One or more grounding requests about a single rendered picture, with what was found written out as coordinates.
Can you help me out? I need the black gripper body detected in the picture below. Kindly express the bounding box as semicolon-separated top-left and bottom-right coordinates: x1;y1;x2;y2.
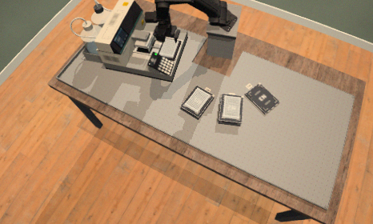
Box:
154;25;179;38

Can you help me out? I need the white well plate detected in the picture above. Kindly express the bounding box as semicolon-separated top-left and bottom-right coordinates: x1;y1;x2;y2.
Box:
223;95;240;119
159;38;179;58
184;88;210;113

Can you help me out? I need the white bottle with black cap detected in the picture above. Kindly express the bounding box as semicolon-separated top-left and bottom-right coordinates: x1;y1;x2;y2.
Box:
91;4;111;27

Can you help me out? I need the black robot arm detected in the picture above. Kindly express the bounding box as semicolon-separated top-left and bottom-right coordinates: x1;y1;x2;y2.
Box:
145;0;238;42

